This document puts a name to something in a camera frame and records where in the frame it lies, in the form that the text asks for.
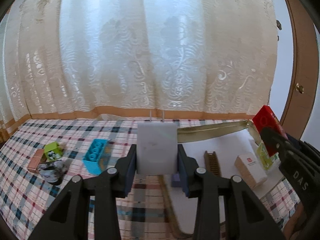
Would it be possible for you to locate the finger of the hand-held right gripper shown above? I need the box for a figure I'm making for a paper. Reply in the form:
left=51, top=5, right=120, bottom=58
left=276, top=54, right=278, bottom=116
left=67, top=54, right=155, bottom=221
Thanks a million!
left=285, top=133, right=302, bottom=150
left=261, top=127, right=294, bottom=160

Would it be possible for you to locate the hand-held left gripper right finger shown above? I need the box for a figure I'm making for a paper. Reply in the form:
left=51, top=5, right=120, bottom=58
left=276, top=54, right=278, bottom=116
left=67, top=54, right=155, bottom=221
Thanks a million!
left=177, top=145, right=285, bottom=240

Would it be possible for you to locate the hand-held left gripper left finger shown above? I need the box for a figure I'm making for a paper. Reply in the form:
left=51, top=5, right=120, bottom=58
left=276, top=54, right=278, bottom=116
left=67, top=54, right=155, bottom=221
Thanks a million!
left=31, top=145, right=137, bottom=240

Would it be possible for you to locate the small purple block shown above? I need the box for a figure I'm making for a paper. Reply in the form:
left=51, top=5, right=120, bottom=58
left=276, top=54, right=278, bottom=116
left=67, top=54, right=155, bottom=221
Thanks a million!
left=171, top=173, right=182, bottom=188

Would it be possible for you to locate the green and yellow carton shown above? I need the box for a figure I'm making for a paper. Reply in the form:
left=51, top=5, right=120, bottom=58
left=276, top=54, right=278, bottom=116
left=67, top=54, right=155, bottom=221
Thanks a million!
left=256, top=140, right=280, bottom=171

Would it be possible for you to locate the red toy block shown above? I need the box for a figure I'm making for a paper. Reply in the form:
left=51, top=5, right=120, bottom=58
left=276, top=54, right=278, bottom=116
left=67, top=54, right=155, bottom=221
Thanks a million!
left=252, top=105, right=288, bottom=157

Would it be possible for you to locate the brown comb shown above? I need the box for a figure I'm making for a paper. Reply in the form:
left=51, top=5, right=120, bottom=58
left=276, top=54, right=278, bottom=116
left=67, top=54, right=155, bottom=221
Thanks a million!
left=204, top=150, right=222, bottom=178

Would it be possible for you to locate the white and tan box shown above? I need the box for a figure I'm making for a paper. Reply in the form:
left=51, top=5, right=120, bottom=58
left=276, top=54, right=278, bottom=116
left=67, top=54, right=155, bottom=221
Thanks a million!
left=234, top=154, right=268, bottom=189

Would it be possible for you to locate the white charger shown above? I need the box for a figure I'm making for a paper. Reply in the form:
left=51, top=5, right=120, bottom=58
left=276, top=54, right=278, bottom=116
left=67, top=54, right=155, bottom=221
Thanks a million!
left=136, top=110, right=178, bottom=175

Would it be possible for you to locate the blue toy block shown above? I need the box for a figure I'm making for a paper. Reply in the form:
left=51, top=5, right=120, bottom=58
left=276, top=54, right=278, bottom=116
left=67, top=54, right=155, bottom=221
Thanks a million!
left=82, top=139, right=110, bottom=175

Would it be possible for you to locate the gold tin tray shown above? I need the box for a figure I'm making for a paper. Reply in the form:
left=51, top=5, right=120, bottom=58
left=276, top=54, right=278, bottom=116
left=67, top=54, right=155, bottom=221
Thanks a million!
left=159, top=120, right=288, bottom=240

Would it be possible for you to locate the grey patterned small container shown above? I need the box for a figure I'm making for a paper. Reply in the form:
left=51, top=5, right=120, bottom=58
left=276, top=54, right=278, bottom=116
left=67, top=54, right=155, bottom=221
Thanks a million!
left=37, top=159, right=70, bottom=186

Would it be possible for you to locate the green toy block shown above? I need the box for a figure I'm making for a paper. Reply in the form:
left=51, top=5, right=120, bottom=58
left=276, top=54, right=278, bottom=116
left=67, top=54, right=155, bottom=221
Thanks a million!
left=44, top=142, right=63, bottom=161

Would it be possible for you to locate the person's right forearm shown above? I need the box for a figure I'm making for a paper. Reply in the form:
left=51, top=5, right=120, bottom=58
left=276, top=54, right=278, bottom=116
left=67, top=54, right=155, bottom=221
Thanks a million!
left=285, top=217, right=304, bottom=240

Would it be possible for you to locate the white paper liner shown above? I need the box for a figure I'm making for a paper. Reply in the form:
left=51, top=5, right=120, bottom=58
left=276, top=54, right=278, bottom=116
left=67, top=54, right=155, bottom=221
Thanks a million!
left=170, top=130, right=283, bottom=240

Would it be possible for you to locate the plaid tablecloth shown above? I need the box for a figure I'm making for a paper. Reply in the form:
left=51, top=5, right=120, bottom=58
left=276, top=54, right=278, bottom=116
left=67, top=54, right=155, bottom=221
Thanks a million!
left=0, top=117, right=308, bottom=240

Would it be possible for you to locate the brown wooden door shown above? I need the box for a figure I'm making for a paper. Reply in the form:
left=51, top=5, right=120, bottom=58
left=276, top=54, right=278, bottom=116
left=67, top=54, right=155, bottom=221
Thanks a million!
left=277, top=0, right=320, bottom=140

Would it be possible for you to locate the brass curtain hook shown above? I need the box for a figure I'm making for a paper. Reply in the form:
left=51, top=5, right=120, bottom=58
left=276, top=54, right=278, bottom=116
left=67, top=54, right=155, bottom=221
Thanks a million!
left=275, top=19, right=282, bottom=42

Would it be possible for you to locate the cream patterned curtain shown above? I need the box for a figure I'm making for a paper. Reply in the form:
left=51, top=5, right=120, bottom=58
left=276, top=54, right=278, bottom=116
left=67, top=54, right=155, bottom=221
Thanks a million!
left=0, top=0, right=279, bottom=140

